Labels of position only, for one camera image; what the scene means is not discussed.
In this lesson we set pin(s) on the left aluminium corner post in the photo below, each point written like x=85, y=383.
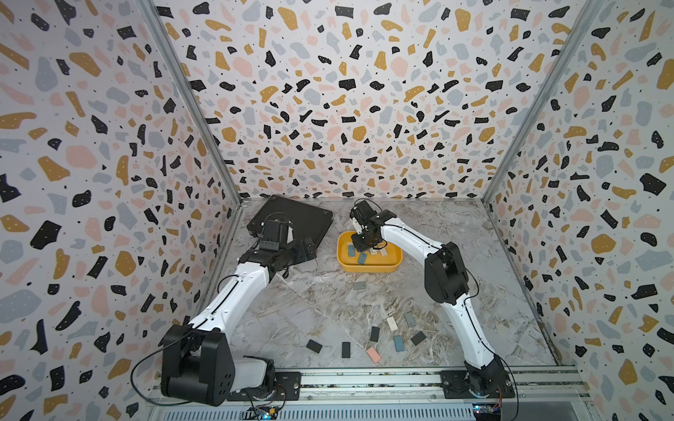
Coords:
x=164, y=46

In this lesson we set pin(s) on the black eraser far left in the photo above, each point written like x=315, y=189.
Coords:
x=314, y=346

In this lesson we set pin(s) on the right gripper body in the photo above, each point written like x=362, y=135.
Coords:
x=362, y=241

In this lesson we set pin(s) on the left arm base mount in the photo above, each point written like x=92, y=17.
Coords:
x=283, y=386

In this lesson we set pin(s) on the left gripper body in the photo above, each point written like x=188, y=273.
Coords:
x=295, y=253

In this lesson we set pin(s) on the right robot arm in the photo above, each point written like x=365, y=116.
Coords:
x=446, y=281

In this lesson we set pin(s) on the yellow storage box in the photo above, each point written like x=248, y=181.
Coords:
x=376, y=263

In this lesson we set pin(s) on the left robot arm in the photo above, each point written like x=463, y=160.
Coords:
x=197, y=364

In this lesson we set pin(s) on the black eraser right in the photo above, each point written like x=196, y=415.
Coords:
x=418, y=338

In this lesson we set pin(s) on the aluminium corner post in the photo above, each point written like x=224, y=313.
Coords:
x=164, y=46
x=587, y=14

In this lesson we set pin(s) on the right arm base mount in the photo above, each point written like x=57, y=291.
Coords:
x=463, y=385

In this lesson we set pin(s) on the pink eraser bottom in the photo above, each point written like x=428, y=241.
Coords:
x=374, y=355

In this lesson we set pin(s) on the right aluminium corner post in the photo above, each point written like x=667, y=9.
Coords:
x=587, y=14

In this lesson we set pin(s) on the black flat case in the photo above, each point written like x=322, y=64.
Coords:
x=307, y=221

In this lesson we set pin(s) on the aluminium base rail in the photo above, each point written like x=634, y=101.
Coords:
x=530, y=393

